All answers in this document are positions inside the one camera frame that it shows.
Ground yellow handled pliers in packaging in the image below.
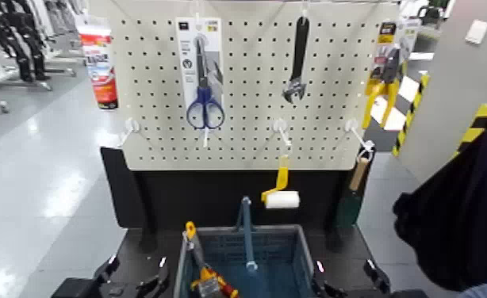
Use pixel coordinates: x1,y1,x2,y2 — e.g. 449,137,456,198
362,20,421,130

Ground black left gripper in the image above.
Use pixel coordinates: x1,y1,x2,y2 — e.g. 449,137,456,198
52,254,171,298

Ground white wall switch plate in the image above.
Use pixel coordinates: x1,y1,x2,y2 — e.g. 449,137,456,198
465,18,487,45

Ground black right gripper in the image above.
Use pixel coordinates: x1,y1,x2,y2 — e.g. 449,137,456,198
312,258,430,298

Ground white perforated pegboard panel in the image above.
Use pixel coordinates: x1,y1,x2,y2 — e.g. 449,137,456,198
109,0,401,171

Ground black adjustable wrench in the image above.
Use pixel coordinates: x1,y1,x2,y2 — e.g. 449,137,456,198
282,16,310,104

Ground black background device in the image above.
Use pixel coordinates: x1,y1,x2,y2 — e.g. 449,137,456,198
417,4,447,27

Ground red yellow screwdriver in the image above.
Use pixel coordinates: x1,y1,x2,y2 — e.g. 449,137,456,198
216,274,240,298

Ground red white product package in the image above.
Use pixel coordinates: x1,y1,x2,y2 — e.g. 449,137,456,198
76,24,120,110

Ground blue scissors on package card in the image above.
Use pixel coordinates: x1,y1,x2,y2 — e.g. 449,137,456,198
175,16,227,131

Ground blue plastic crate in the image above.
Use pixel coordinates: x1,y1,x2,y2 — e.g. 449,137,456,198
173,224,324,298

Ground yellow red tool in basket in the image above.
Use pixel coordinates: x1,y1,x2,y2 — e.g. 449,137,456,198
183,221,224,298

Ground black humanoid robot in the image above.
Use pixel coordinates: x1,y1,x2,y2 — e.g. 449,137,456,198
0,0,51,82

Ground yellow black hazard corner guard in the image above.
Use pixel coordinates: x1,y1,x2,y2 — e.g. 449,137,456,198
392,72,431,158
455,103,487,157

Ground dark navy clothed person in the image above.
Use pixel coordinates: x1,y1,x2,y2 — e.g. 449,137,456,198
392,131,487,298

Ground wooden handle green blade tool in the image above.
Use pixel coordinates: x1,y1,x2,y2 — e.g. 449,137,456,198
336,150,372,229

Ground black pegboard stand panel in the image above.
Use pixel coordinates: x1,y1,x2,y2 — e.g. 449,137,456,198
100,145,377,253

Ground yellow paint roller white sleeve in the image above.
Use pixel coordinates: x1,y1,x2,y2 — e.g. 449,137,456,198
261,155,301,210

